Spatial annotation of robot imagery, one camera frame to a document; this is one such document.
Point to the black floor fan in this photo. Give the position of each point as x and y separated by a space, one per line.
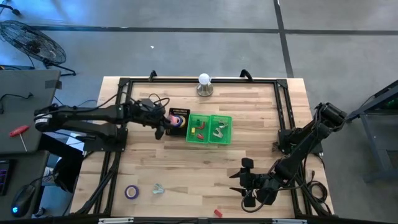
32 42

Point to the blue tape roll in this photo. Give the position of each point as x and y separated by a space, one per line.
180 125

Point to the black metal table frame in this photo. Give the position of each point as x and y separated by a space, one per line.
202 81

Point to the yellow tape roll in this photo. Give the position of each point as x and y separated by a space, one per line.
184 120

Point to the green plastic basket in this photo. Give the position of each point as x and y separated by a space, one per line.
189 140
228 140

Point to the black plastic basket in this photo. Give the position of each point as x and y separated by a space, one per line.
177 133

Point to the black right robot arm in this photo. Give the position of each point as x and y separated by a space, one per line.
304 146

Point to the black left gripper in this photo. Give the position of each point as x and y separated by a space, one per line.
152 116

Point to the black computer mouse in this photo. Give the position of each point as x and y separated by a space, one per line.
23 200

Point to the white bulb lamp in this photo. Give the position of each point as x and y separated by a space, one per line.
204 84

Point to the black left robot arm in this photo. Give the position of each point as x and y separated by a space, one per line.
87 113

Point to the purple tape roll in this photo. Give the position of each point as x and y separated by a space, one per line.
126 192

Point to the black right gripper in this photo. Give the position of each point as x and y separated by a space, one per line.
255 186

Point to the small red stapler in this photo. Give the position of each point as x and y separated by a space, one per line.
218 213

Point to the black keyboard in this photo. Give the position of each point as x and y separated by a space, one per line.
3 177

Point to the silver staple remover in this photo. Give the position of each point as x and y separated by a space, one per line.
222 124
217 133

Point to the dark desk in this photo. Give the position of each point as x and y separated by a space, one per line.
21 168

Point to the dark tape strip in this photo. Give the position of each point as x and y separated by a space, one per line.
53 84

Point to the white paper sheet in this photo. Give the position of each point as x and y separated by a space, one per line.
74 140

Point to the silver metal bracket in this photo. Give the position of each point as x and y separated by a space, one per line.
289 221
115 220

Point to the office desk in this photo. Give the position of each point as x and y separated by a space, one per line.
28 124

